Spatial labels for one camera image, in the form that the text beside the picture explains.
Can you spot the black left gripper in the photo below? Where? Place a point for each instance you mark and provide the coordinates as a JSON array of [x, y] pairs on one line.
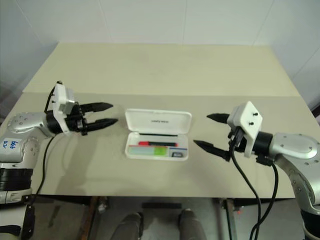
[[75, 122]]

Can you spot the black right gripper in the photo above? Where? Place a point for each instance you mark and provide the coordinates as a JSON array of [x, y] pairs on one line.
[[240, 140]]

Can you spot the red and black marker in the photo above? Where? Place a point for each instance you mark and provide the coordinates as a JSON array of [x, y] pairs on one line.
[[160, 143]]

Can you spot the black pen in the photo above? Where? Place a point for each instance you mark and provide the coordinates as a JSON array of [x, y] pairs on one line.
[[157, 134]]

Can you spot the green eraser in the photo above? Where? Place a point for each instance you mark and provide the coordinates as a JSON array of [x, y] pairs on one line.
[[147, 151]]

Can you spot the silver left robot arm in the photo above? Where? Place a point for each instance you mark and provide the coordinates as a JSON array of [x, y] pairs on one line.
[[25, 122]]

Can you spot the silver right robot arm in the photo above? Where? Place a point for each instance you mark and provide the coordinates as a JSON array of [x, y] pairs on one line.
[[295, 145]]

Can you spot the white plastic pencil case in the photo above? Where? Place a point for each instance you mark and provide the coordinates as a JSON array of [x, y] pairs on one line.
[[160, 115]]

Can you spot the brown table leg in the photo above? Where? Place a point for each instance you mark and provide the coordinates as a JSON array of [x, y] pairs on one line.
[[93, 210]]

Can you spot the dark rounded shape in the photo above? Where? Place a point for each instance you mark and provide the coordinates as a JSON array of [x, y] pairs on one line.
[[130, 225], [192, 225]]

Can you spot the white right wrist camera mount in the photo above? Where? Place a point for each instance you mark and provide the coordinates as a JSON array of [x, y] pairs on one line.
[[246, 117]]

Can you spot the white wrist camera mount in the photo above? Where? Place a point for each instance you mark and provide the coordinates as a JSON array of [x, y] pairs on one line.
[[246, 117], [60, 95]]

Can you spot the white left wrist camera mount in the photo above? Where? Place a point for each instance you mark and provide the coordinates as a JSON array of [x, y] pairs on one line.
[[60, 95]]

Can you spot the grey metal table frame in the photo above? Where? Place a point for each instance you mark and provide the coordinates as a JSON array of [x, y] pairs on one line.
[[228, 217]]

